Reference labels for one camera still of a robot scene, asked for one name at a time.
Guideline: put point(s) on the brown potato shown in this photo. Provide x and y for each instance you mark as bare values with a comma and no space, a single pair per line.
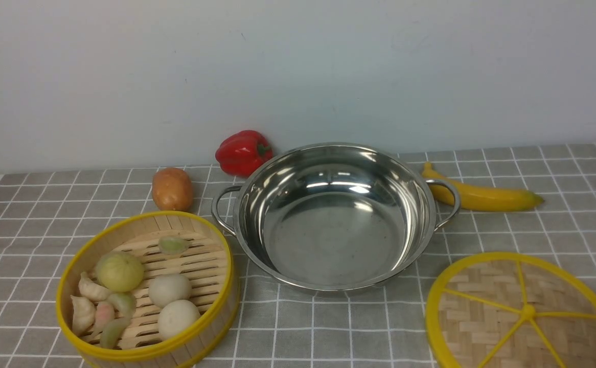
172,190

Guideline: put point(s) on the white dumpling lower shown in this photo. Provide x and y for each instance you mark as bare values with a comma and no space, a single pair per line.
84,312

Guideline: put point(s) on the yellow banana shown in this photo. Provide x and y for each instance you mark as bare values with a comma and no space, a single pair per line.
488,199

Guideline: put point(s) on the large green-white bun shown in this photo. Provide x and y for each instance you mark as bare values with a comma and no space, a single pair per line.
119,271

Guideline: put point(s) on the white round bun upper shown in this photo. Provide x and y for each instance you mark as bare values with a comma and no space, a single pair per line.
165,289

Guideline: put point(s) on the pale green dumpling middle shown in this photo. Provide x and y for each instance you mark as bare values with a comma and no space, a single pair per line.
123,302

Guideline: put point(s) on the woven bamboo steamer lid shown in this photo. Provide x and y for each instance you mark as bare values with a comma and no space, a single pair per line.
510,310

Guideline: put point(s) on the white round bun lower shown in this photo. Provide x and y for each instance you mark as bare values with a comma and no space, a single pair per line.
176,317

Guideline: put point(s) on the white dumpling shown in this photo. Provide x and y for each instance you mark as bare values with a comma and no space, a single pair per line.
91,290
84,312

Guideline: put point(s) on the bamboo steamer basket yellow rim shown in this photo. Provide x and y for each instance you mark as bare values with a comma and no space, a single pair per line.
208,263

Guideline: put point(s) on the red bell pepper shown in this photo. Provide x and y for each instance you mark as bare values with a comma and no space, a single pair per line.
243,153

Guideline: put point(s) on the white round bun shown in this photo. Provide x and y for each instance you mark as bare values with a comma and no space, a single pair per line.
165,289
176,317

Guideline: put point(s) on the stainless steel pot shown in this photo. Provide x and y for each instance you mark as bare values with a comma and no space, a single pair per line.
335,217

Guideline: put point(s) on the green dumpling lower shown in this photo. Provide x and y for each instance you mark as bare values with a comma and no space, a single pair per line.
112,332

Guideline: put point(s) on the white dumpling upper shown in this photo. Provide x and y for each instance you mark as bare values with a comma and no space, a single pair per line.
91,290

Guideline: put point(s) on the pink dumpling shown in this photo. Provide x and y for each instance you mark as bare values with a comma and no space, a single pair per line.
105,313

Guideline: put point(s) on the small green dumpling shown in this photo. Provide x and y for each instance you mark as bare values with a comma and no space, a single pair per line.
173,245

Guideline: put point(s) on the grey checkered tablecloth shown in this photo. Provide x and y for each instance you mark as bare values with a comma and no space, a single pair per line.
46,217

